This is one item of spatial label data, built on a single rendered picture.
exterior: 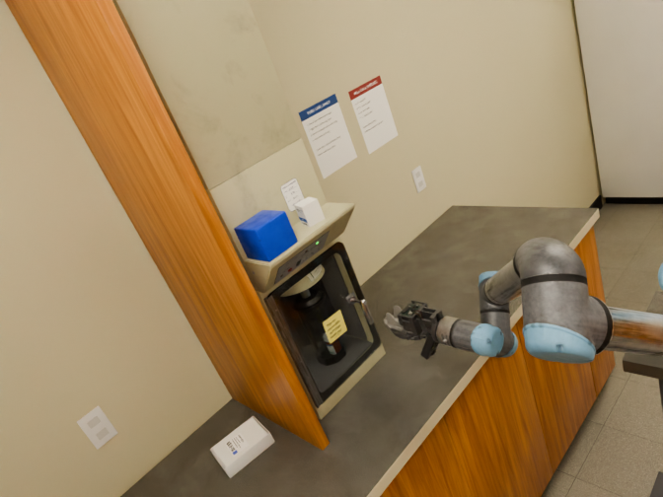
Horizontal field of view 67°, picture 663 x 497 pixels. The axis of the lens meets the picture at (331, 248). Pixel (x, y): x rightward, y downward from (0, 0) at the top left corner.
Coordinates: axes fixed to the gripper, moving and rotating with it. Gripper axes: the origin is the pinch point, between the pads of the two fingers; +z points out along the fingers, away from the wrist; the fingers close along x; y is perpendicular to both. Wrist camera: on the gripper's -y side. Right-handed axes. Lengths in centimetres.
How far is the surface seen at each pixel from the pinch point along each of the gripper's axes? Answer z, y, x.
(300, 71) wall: 57, 68, -50
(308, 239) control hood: 2.6, 35.7, 13.0
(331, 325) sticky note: 12.8, 3.3, 10.4
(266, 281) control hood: 7.7, 30.7, 26.1
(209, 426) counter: 50, -21, 47
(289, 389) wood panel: 6.2, 2.3, 34.4
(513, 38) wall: 56, 34, -205
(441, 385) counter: -12.1, -20.6, -0.4
